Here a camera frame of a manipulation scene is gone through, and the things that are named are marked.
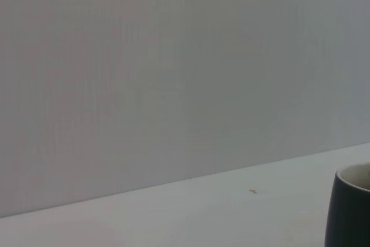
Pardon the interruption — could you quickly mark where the dark grey ceramic cup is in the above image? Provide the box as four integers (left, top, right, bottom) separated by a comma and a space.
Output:
324, 163, 370, 247

